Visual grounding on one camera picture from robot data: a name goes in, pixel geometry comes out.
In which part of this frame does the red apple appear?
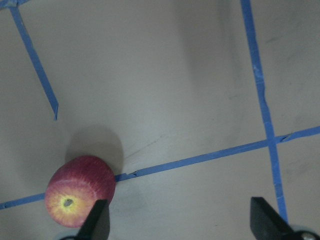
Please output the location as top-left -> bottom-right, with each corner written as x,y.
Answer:
44,155 -> 116,228

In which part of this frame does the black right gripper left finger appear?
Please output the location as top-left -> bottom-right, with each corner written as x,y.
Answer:
75,199 -> 111,240

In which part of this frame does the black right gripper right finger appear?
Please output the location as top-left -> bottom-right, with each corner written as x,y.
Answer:
250,196 -> 320,240

